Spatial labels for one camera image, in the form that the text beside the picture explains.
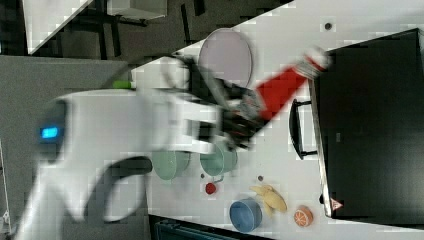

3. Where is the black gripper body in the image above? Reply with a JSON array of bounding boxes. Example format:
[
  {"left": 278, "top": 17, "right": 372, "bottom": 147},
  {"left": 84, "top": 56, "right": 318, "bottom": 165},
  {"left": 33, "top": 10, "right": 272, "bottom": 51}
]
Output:
[{"left": 186, "top": 57, "right": 267, "bottom": 150}]

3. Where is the red felt ketchup bottle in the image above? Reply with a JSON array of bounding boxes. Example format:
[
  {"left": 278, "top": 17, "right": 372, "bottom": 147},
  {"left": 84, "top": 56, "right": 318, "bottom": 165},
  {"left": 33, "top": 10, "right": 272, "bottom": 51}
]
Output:
[{"left": 255, "top": 47, "right": 331, "bottom": 121}]

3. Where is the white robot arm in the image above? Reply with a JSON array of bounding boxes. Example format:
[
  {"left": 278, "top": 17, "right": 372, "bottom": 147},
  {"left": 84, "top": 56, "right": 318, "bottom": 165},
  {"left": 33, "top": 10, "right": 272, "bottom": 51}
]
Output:
[{"left": 14, "top": 56, "right": 263, "bottom": 240}]

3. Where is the black toaster oven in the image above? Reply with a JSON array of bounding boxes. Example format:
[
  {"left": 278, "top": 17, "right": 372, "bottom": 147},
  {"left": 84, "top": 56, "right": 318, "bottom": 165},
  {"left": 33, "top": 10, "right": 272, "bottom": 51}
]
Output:
[{"left": 306, "top": 28, "right": 424, "bottom": 229}]

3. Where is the green mug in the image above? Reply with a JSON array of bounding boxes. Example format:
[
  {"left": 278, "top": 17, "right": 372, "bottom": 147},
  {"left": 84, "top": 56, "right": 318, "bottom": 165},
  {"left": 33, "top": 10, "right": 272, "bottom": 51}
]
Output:
[{"left": 200, "top": 142, "right": 238, "bottom": 183}]

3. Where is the grey round plate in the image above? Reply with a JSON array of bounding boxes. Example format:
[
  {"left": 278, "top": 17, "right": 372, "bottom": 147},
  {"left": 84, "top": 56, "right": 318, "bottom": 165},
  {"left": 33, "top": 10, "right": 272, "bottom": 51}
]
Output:
[{"left": 198, "top": 28, "right": 253, "bottom": 87}]

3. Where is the yellow toy banana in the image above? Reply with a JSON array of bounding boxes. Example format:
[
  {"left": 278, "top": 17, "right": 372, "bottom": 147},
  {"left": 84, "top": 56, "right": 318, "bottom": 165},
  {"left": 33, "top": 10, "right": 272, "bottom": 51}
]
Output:
[{"left": 249, "top": 185, "right": 287, "bottom": 218}]

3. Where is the green colander bowl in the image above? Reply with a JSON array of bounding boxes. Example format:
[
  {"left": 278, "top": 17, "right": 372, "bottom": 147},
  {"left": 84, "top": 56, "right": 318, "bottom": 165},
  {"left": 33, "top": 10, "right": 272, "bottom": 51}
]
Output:
[{"left": 152, "top": 151, "right": 191, "bottom": 181}]

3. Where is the blue cup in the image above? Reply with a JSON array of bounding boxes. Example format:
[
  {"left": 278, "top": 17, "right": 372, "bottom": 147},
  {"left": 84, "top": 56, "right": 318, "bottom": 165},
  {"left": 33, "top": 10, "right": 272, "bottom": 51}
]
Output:
[{"left": 229, "top": 198, "right": 262, "bottom": 233}]

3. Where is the orange slice toy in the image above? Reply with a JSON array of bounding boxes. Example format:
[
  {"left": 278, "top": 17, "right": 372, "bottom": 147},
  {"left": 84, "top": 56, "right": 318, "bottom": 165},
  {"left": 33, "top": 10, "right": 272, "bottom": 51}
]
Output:
[{"left": 294, "top": 206, "right": 314, "bottom": 227}]

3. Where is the green marker on table edge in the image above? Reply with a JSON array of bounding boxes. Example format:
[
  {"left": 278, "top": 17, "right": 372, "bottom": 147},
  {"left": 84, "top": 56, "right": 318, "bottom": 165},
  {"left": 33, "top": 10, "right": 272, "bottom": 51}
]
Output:
[{"left": 113, "top": 80, "right": 136, "bottom": 90}]

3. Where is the white side table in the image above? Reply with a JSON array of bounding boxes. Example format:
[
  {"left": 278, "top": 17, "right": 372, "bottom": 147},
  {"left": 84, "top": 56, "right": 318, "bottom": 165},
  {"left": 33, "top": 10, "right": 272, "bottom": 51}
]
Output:
[{"left": 22, "top": 0, "right": 94, "bottom": 55}]

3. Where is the blue metal frame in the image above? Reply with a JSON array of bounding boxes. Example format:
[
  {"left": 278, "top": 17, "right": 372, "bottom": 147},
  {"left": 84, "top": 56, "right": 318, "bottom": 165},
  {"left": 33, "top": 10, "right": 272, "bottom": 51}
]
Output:
[{"left": 149, "top": 215, "right": 272, "bottom": 240}]

